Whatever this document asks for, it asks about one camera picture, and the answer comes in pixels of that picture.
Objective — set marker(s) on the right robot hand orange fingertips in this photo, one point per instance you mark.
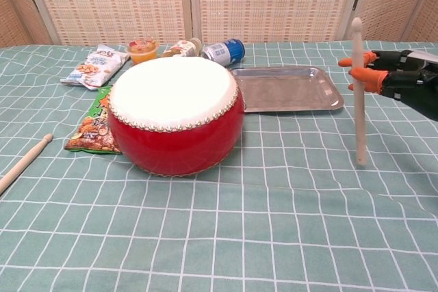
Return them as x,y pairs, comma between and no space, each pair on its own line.
403,80

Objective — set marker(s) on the wooden drumstick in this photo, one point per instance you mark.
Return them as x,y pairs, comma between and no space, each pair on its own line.
24,165
359,128

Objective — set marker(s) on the red drum white skin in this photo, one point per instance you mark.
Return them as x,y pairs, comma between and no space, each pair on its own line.
171,134

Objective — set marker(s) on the bamboo folding screen panel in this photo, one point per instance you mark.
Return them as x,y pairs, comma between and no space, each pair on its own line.
13,15
427,15
273,1
113,1
386,1

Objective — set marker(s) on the stainless steel rectangular tray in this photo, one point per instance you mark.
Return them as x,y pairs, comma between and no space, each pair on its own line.
287,90

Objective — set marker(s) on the blue and silver drink can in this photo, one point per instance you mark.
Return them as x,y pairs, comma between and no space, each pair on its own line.
222,52

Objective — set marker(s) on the green checked tablecloth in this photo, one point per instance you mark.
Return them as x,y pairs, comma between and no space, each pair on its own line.
273,220

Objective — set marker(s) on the orange jelly cup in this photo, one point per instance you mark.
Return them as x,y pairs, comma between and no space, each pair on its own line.
143,52

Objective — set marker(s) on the white snack bag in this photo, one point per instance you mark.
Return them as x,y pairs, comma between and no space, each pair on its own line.
96,66

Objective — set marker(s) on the green snack bag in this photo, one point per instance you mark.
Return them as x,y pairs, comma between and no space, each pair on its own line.
92,131

